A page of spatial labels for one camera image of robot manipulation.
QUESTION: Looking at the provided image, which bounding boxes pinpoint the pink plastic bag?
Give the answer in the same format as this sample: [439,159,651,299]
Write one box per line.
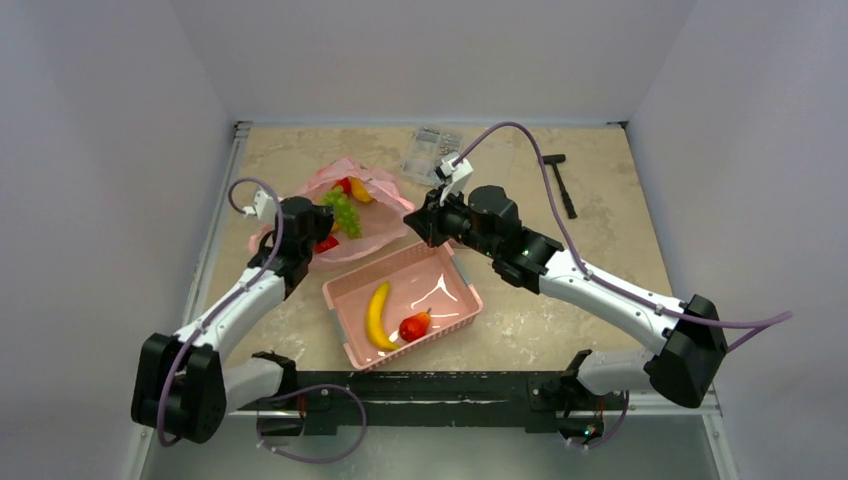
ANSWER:
[248,156,417,272]

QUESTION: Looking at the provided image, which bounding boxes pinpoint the green fake grapes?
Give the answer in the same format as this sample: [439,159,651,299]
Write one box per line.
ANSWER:
[321,186,363,239]

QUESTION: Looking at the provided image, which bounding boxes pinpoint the red orange fake pear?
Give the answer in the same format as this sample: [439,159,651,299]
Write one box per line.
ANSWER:
[398,308,431,343]

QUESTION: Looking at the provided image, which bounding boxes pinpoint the yellow fake banana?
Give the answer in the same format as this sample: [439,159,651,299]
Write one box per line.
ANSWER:
[365,282,399,351]

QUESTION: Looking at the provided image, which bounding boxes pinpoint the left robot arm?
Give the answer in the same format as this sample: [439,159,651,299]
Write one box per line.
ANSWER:
[130,196,334,446]

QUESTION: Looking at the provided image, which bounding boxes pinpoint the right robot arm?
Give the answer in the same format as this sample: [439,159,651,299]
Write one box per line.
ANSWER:
[404,186,728,408]

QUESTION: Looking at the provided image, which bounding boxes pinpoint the red fake fruit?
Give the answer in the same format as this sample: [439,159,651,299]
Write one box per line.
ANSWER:
[314,235,340,255]

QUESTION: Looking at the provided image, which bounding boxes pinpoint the red fake apple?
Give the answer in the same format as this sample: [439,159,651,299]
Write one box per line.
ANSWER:
[333,177,352,195]

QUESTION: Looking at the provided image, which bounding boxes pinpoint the orange yellow fake mango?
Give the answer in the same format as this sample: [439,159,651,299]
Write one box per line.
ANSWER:
[349,177,374,204]

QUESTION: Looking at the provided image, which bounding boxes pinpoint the pink plastic basket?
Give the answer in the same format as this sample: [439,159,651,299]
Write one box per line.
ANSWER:
[322,242,483,371]

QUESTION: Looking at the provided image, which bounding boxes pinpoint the black hammer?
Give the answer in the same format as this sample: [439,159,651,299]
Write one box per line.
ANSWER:
[542,154,578,219]

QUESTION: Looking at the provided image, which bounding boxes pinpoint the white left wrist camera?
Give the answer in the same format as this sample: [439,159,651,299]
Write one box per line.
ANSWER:
[242,189,279,225]

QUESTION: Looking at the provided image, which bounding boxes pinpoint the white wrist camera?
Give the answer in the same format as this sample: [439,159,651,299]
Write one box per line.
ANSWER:
[435,152,473,205]
[242,189,279,225]

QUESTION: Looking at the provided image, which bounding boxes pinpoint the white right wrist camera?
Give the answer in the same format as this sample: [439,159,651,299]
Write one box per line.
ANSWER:
[435,152,473,205]

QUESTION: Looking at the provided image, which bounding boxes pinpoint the aluminium table frame rail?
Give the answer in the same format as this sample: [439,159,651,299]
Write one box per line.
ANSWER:
[130,154,732,449]

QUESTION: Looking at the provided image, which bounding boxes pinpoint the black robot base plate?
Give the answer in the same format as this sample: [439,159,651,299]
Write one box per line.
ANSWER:
[241,371,625,439]

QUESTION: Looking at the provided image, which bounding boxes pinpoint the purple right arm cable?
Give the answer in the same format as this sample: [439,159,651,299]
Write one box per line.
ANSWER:
[453,121,794,452]

